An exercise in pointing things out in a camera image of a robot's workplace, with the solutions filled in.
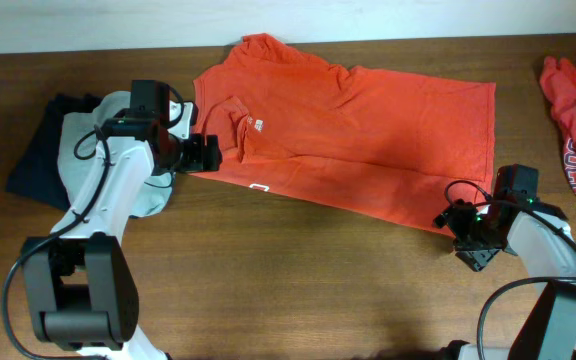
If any orange printed t-shirt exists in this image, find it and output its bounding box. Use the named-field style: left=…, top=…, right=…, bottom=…
left=194, top=34, right=496, bottom=231

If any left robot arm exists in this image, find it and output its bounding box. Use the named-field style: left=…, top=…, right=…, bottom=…
left=11, top=80, right=222, bottom=359

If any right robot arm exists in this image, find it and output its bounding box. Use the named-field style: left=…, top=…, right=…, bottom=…
left=434, top=164, right=576, bottom=360

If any folded grey t-shirt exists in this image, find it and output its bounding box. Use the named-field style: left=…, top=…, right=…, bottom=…
left=57, top=91, right=172, bottom=218

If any folded navy garment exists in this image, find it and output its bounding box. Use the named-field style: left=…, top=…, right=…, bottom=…
left=5, top=94, right=102, bottom=211

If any right black cable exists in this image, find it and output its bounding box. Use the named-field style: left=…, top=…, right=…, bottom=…
left=443, top=179, right=576, bottom=360

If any black cable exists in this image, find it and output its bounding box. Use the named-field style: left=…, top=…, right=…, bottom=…
left=0, top=85, right=187, bottom=360
left=443, top=179, right=576, bottom=360

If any left black cable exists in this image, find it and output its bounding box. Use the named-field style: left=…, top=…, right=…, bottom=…
left=0, top=85, right=187, bottom=360

